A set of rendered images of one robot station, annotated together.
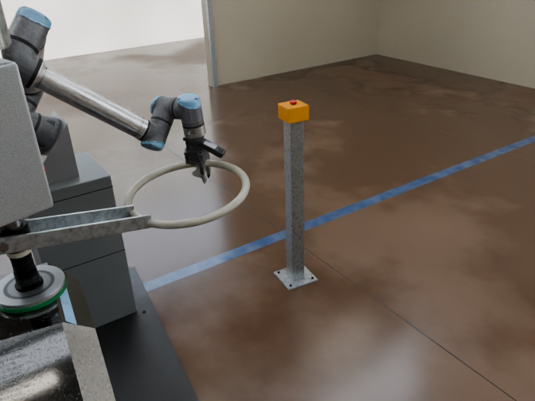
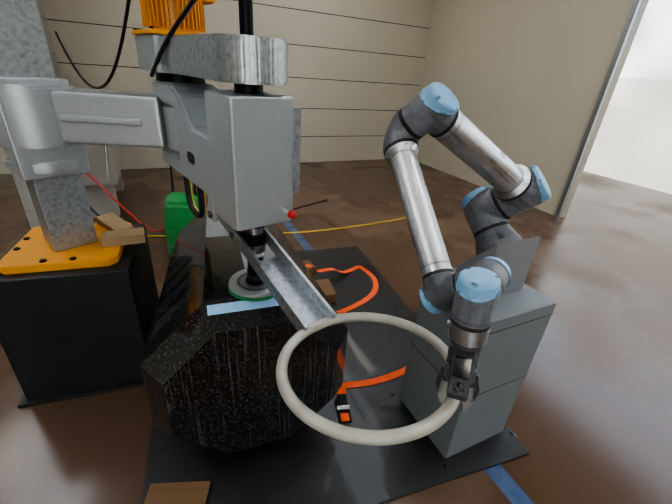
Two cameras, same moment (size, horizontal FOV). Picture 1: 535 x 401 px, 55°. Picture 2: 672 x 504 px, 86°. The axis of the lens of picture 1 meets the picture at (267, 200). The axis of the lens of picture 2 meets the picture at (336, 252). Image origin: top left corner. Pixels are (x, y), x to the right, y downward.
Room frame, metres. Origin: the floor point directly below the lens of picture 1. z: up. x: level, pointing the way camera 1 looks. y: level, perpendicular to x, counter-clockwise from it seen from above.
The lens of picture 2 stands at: (1.75, -0.42, 1.68)
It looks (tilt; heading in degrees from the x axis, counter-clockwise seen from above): 27 degrees down; 95
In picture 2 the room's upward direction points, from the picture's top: 4 degrees clockwise
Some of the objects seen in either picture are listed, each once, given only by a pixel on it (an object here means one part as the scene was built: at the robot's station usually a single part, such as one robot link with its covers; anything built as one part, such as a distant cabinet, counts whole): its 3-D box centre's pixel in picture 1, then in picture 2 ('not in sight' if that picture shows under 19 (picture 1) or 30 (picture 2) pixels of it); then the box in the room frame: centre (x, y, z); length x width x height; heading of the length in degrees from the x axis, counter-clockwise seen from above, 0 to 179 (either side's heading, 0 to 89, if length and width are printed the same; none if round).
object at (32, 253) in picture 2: not in sight; (72, 243); (0.22, 1.09, 0.76); 0.49 x 0.49 x 0.05; 26
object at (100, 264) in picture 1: (76, 244); (466, 357); (2.31, 1.02, 0.43); 0.50 x 0.50 x 0.85; 32
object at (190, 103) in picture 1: (189, 110); (475, 298); (2.01, 0.30, 1.23); 0.10 x 0.09 x 0.12; 61
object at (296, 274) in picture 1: (294, 197); not in sight; (2.53, -0.15, 0.54); 0.20 x 0.20 x 1.09; 26
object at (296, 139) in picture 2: not in sight; (291, 150); (1.45, 0.80, 1.42); 0.08 x 0.03 x 0.28; 136
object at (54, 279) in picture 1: (29, 286); (256, 281); (1.32, 0.76, 0.89); 0.21 x 0.21 x 0.01
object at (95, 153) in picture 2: not in sight; (90, 168); (-1.60, 3.42, 0.43); 1.30 x 0.62 x 0.86; 122
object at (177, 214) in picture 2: not in sight; (182, 210); (0.05, 2.46, 0.43); 0.35 x 0.35 x 0.87; 11
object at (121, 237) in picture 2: not in sight; (123, 237); (0.47, 1.16, 0.81); 0.20 x 0.10 x 0.05; 34
